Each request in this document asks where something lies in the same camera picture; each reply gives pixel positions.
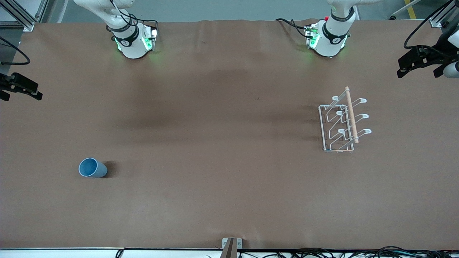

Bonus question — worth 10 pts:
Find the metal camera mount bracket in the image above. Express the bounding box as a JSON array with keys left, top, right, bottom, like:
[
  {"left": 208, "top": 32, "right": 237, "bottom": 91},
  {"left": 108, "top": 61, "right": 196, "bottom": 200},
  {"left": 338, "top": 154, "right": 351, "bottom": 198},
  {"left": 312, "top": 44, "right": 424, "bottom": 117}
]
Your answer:
[{"left": 222, "top": 238, "right": 243, "bottom": 258}]

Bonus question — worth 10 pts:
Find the blue plastic cup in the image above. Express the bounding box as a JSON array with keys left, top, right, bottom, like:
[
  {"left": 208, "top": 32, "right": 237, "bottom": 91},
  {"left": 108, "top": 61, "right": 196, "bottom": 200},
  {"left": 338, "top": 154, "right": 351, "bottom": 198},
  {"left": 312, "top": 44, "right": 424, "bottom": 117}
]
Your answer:
[{"left": 79, "top": 158, "right": 108, "bottom": 178}]

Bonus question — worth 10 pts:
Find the black left arm base cable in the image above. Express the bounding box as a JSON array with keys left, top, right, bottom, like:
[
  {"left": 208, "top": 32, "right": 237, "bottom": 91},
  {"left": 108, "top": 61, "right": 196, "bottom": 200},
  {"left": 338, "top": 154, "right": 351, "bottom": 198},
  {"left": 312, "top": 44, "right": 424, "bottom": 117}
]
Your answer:
[{"left": 275, "top": 18, "right": 309, "bottom": 38}]

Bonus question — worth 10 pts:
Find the black right arm base cable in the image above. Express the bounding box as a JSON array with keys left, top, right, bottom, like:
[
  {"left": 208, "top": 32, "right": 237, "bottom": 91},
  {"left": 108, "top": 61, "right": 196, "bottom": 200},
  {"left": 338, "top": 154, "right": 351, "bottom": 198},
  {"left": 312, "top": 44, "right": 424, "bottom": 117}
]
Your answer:
[{"left": 108, "top": 0, "right": 159, "bottom": 32}]

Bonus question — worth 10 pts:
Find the white wire cup holder rack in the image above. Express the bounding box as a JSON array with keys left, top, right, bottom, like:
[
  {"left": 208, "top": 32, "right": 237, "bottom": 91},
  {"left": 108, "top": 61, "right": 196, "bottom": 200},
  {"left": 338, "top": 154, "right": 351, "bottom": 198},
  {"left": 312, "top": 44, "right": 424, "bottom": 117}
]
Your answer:
[{"left": 318, "top": 87, "right": 372, "bottom": 153}]

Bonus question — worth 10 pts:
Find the black right arm wrist cable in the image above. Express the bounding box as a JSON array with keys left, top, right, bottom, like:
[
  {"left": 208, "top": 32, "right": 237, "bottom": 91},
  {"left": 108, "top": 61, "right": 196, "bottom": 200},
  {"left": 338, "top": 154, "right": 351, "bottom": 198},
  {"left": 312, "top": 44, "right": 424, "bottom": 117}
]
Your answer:
[{"left": 0, "top": 36, "right": 31, "bottom": 66}]

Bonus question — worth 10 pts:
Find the black arm wrist cable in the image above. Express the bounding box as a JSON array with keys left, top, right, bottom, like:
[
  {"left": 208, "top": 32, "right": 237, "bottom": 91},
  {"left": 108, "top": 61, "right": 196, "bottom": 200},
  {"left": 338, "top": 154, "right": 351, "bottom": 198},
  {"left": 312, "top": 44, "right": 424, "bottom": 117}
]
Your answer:
[
  {"left": 404, "top": 0, "right": 459, "bottom": 49},
  {"left": 0, "top": 36, "right": 31, "bottom": 66}
]

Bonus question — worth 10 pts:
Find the black arm base cable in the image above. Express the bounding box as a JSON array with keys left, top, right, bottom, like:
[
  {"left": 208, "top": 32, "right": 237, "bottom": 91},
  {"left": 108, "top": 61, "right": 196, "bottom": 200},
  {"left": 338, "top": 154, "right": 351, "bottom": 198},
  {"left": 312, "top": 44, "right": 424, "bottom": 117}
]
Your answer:
[
  {"left": 108, "top": 0, "right": 159, "bottom": 32},
  {"left": 275, "top": 18, "right": 309, "bottom": 38}
]

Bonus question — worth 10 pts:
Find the black left arm wrist cable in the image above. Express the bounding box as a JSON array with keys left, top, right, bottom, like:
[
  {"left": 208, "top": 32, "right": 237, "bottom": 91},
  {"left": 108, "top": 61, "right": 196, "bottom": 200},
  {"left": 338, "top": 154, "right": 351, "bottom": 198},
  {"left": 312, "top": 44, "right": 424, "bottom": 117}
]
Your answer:
[{"left": 404, "top": 0, "right": 459, "bottom": 49}]

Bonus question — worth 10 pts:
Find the aluminium frame profile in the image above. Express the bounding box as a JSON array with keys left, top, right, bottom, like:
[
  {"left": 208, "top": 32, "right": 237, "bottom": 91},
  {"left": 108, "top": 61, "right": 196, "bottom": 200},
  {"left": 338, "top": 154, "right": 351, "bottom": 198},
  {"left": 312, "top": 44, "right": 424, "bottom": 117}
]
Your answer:
[
  {"left": 0, "top": 0, "right": 36, "bottom": 32},
  {"left": 429, "top": 0, "right": 454, "bottom": 28}
]

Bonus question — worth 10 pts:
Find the brown table cover sheet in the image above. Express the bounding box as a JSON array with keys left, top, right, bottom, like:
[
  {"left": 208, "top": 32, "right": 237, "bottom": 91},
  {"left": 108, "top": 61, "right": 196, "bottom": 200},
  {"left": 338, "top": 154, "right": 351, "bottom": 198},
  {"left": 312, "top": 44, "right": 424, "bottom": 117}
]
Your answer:
[{"left": 0, "top": 20, "right": 459, "bottom": 250}]

